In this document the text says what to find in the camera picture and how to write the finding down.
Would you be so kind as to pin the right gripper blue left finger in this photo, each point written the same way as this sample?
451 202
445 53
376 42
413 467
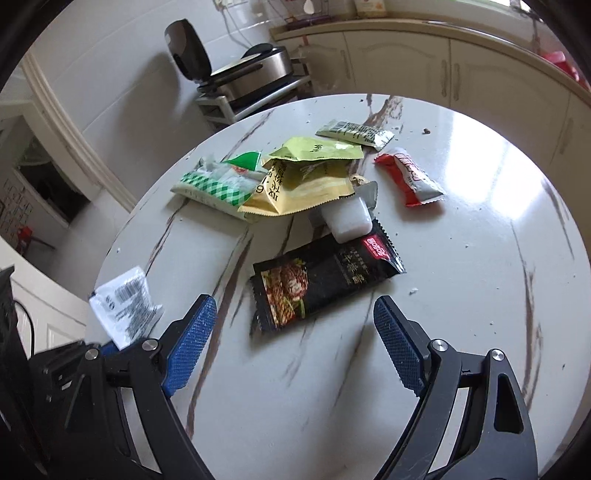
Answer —
183 342

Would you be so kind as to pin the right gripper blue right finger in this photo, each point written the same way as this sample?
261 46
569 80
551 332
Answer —
407 344

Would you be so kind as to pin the white barcode wrapper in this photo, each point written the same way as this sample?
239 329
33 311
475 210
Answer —
124 308

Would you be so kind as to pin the black beef jerky packet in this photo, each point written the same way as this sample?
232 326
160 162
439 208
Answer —
304 281

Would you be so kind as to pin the white plastic cup container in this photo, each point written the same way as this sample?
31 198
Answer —
347 218

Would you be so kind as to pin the red white candy wrapper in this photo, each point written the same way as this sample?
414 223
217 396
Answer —
417 186

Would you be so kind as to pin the green checkered snack wrapper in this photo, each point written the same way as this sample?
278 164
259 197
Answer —
223 185

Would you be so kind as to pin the yellow tan snack bag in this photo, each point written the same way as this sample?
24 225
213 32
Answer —
293 187

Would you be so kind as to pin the pale green barcode sachet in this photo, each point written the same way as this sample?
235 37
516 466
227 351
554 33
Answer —
355 133

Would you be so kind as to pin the lime green snack bag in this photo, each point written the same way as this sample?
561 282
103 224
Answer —
311 149

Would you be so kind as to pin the white kitchen cart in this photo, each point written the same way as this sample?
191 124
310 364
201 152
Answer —
219 112

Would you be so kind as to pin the round white marble table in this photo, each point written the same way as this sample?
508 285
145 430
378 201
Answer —
295 382

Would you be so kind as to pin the cream lower cabinets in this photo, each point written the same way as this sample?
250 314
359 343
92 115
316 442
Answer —
519 94

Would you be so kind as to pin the black silver rice cooker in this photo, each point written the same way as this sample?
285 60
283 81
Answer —
262 67

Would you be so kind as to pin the red plastic basin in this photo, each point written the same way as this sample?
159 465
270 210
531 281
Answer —
559 59

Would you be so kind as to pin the clear jar with label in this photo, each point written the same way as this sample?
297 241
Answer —
371 8

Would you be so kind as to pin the wall power outlet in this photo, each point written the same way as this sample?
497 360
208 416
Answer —
223 4

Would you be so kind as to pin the wire rack with red cups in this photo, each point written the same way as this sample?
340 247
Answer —
302 11

